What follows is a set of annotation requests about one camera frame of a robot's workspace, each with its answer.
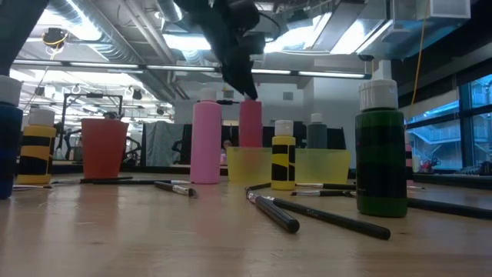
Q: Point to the large rose paint bottle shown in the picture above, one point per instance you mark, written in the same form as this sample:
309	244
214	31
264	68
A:
250	123

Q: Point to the small green paint bottle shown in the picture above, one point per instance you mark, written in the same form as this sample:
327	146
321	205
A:
380	154

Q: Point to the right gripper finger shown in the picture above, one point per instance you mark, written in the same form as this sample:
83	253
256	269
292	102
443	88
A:
242	73

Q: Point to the small bright yellow paint bottle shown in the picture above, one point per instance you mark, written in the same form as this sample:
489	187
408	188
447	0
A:
283	140

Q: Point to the orange plastic cup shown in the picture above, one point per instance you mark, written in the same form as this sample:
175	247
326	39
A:
104	150

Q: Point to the large light pink paint bottle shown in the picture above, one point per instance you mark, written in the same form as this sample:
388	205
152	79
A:
206	142

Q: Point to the yellow translucent plastic bin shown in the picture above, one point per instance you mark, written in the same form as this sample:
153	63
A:
323	165

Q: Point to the large rectangular silver duct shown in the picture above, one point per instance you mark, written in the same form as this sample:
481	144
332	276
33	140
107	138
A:
384	31

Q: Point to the large gray paint bottle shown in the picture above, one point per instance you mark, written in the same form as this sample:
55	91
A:
317	134

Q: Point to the small dark blue paint bottle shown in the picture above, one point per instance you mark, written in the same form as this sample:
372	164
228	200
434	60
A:
9	154

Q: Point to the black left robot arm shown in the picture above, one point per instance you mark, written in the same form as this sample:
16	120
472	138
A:
19	31

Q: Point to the gray cloth partition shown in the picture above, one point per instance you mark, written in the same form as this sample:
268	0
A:
161	144

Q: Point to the round silver ventilation duct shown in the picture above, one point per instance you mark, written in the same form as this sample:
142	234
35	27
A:
171	9

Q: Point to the person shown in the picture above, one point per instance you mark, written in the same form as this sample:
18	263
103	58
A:
111	115
227	146

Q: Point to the small ochre paint bottle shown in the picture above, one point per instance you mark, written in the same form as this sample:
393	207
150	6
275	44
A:
36	154

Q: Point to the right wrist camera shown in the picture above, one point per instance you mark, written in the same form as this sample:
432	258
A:
255	43

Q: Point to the long ceiling light bar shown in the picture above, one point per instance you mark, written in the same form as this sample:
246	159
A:
330	74

